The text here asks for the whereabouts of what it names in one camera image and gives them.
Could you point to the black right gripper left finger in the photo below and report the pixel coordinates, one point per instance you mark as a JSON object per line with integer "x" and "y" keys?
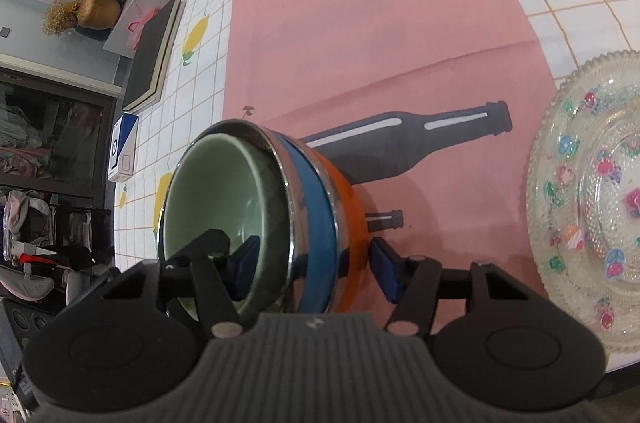
{"x": 202, "y": 282}

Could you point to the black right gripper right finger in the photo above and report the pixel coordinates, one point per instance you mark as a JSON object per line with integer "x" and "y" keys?
{"x": 410, "y": 284}

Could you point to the orange steel bowl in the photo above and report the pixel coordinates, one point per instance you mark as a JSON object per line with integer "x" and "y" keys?
{"x": 351, "y": 228}

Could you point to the green ceramic bowl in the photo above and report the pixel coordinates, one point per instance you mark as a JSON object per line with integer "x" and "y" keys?
{"x": 226, "y": 183}

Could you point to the blue steel bowl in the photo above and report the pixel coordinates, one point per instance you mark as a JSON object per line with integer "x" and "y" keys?
{"x": 320, "y": 266}

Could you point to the blue white box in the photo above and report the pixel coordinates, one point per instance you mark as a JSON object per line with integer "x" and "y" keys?
{"x": 120, "y": 165}

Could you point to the clear glass plate pink flowers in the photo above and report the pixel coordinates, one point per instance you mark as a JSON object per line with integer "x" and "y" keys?
{"x": 582, "y": 198}

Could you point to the black notebook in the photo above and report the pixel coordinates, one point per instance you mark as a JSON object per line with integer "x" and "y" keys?
{"x": 149, "y": 67}

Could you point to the golden vase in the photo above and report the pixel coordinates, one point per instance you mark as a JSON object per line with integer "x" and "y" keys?
{"x": 98, "y": 14}

